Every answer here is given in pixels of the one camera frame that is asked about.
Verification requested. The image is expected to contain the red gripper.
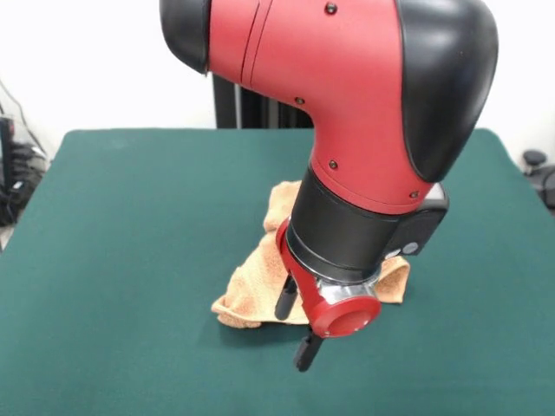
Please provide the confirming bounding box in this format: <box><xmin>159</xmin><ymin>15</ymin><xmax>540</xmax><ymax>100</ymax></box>
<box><xmin>275</xmin><ymin>218</ymin><xmax>382</xmax><ymax>374</ymax></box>

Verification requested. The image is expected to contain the tan terry towel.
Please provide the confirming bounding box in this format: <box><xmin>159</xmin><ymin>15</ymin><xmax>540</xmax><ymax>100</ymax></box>
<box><xmin>211</xmin><ymin>180</ymin><xmax>411</xmax><ymax>329</ymax></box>

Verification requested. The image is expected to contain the dark green table cloth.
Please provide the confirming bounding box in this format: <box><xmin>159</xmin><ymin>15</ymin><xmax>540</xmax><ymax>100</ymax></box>
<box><xmin>0</xmin><ymin>127</ymin><xmax>555</xmax><ymax>416</ymax></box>

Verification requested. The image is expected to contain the black office chair part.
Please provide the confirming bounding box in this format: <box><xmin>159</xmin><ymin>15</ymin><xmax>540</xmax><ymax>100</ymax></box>
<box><xmin>522</xmin><ymin>149</ymin><xmax>555</xmax><ymax>205</ymax></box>

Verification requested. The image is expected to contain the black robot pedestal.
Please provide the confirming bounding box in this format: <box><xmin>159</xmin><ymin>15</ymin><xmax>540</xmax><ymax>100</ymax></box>
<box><xmin>212</xmin><ymin>71</ymin><xmax>313</xmax><ymax>130</ymax></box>

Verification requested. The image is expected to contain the black equipment with cables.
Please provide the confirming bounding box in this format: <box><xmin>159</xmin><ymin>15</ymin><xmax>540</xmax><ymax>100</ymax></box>
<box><xmin>0</xmin><ymin>115</ymin><xmax>49</xmax><ymax>227</ymax></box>

